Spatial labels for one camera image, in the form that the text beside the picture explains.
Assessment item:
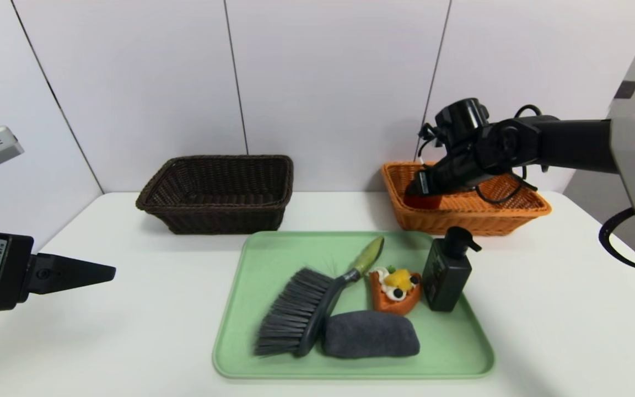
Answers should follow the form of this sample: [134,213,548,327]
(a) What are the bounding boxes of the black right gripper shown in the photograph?
[404,153,480,197]

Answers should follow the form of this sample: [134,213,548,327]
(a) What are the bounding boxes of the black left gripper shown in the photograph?
[0,229,117,314]

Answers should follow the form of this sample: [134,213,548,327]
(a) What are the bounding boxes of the red apple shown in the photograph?
[405,192,444,211]

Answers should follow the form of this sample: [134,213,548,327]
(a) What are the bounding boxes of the dark grey towel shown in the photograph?
[322,310,422,360]

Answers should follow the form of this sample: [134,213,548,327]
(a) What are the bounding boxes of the grey brush with green handle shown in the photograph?
[254,236,386,358]

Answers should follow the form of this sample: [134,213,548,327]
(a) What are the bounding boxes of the orange wicker basket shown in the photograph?
[380,160,552,237]

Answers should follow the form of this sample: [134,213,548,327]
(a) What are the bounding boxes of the dark brown wicker basket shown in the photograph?
[136,154,295,235]

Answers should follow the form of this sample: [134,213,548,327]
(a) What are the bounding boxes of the black pump bottle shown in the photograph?
[421,226,483,313]

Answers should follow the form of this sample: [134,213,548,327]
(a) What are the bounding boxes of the fruit tart slice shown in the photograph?
[369,266,423,316]

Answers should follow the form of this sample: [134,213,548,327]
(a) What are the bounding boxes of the light green plastic tray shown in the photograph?
[212,230,496,380]

